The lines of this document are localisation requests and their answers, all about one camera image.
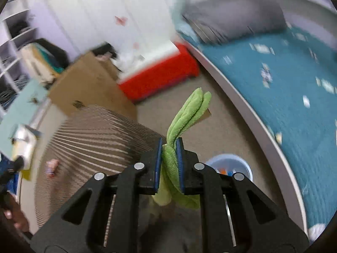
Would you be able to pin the pink butterfly sticker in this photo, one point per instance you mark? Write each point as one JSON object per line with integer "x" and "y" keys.
{"x": 135, "y": 44}
{"x": 121, "y": 19}

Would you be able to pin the stack of hanging fabrics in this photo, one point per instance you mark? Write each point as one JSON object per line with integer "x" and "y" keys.
{"x": 42, "y": 58}

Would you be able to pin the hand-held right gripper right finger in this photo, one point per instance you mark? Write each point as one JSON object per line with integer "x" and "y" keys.
{"x": 180, "y": 163}

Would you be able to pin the grey folded duvet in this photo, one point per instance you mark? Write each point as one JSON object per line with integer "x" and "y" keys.
{"x": 237, "y": 18}

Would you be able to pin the person's leg grey trousers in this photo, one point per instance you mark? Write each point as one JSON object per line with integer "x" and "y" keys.
{"x": 171, "y": 226}

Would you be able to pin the person's left hand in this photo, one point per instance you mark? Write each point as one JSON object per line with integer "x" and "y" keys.
{"x": 17, "y": 216}

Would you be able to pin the pale blue waste bin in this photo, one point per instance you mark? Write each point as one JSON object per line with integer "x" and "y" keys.
{"x": 242, "y": 168}

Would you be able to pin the white plastic bag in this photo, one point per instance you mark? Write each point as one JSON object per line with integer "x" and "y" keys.
{"x": 129, "y": 58}

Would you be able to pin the black clothes heap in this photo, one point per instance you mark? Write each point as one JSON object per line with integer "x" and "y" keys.
{"x": 104, "y": 48}

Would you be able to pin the red storage box white lid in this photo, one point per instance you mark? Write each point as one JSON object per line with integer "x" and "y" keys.
{"x": 163, "y": 76}

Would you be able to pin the white wardrobe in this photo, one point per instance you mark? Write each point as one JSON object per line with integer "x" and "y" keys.
{"x": 105, "y": 10}

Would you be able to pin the round table brown dotted cloth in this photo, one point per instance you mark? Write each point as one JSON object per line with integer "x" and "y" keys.
{"x": 100, "y": 142}

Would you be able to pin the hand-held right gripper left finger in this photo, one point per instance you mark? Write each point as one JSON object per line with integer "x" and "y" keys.
{"x": 158, "y": 163}

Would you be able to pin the large cardboard box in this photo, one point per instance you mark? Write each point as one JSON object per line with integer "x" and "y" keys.
{"x": 87, "y": 84}

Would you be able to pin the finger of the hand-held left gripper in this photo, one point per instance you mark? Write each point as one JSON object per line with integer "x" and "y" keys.
{"x": 18, "y": 164}

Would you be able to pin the green microfibre cloth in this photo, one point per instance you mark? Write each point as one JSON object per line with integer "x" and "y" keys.
{"x": 184, "y": 116}

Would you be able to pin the white bed frame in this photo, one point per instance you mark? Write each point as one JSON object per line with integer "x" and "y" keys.
{"x": 250, "y": 116}

